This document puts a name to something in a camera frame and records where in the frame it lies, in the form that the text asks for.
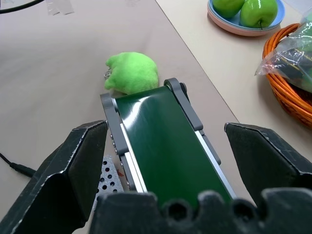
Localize black power cable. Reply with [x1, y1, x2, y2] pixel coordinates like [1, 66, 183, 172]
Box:
[0, 152, 37, 177]

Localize green plush toy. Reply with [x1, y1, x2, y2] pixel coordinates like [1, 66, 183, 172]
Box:
[104, 51, 159, 95]

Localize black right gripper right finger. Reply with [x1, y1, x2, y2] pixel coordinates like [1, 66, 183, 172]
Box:
[223, 122, 312, 208]

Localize clear plastic bag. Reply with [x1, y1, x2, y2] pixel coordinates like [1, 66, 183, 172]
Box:
[254, 11, 312, 94]

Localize pink plate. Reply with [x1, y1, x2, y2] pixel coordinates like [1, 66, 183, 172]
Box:
[207, 5, 278, 37]

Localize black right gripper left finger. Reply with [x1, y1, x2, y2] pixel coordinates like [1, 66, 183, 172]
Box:
[0, 119, 109, 234]

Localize green belt conveyor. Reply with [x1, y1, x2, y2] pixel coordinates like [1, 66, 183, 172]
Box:
[99, 78, 238, 212]

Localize blue and pink bowl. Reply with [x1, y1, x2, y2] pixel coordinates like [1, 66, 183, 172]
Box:
[207, 0, 285, 31]

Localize clear tape strip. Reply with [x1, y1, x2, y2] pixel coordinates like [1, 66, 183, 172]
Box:
[45, 0, 75, 16]

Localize green apple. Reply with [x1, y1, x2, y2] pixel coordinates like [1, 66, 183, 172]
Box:
[212, 0, 246, 20]
[239, 0, 279, 29]

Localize perforated metal bracket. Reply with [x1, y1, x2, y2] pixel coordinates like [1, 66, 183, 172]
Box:
[97, 155, 125, 202]

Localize orange woven basket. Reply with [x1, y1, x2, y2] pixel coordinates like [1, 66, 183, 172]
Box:
[262, 23, 312, 128]

